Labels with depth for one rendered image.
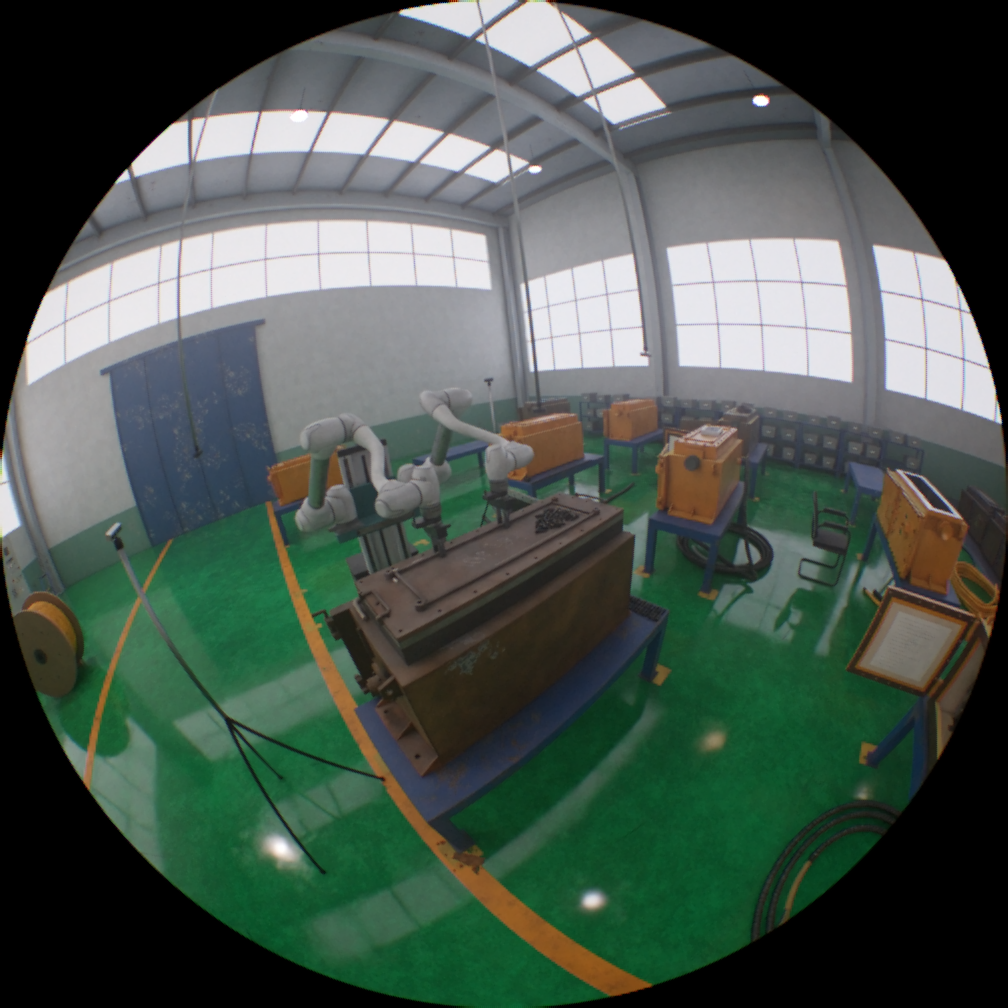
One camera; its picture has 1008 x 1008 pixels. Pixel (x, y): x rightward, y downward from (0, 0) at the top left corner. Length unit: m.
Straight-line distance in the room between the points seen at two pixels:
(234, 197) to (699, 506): 12.49
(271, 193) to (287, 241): 1.75
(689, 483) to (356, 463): 2.96
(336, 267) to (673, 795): 12.10
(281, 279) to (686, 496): 10.62
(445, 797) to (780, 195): 11.75
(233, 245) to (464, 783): 11.63
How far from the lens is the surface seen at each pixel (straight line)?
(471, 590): 1.24
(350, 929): 2.31
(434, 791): 1.59
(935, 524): 3.64
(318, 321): 10.50
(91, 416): 11.19
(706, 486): 3.50
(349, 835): 2.38
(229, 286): 10.84
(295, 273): 11.00
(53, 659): 6.01
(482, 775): 1.58
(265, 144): 10.12
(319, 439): 1.58
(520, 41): 8.39
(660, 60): 9.17
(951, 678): 2.42
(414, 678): 1.16
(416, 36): 8.12
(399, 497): 1.25
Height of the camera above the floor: 2.07
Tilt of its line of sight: 21 degrees down
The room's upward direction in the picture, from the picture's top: 6 degrees counter-clockwise
